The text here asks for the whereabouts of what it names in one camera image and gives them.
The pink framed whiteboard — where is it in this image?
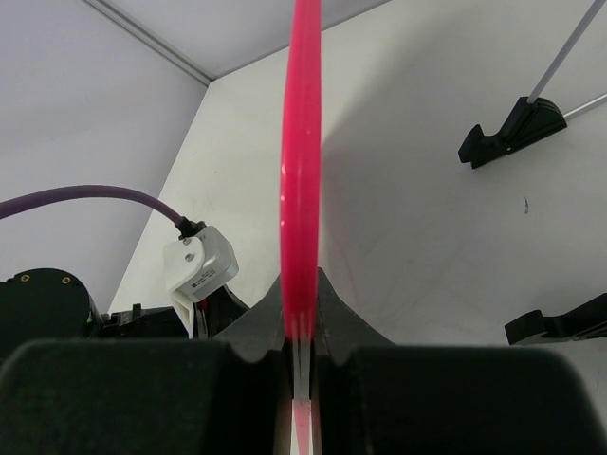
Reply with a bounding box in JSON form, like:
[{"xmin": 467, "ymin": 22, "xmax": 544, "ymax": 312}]
[{"xmin": 280, "ymin": 0, "xmax": 322, "ymax": 454}]

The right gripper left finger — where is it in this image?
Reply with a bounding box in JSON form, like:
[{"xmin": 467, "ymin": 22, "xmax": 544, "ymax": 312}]
[{"xmin": 1, "ymin": 284, "xmax": 290, "ymax": 454}]

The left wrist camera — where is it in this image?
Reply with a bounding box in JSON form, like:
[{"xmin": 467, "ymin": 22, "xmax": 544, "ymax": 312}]
[{"xmin": 163, "ymin": 226, "xmax": 239, "ymax": 339}]

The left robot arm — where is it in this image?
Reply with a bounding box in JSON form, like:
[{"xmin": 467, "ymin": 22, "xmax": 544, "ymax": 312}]
[{"xmin": 1, "ymin": 268, "xmax": 249, "ymax": 367}]

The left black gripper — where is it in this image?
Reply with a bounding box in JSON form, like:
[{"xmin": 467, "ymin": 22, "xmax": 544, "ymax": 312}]
[{"xmin": 101, "ymin": 285, "xmax": 248, "ymax": 339}]

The wire whiteboard stand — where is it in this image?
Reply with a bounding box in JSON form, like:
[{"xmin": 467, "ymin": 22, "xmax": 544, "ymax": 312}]
[{"xmin": 458, "ymin": 1, "xmax": 606, "ymax": 346}]

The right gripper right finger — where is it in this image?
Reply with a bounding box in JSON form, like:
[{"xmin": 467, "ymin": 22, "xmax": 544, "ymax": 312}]
[{"xmin": 312, "ymin": 273, "xmax": 606, "ymax": 454}]

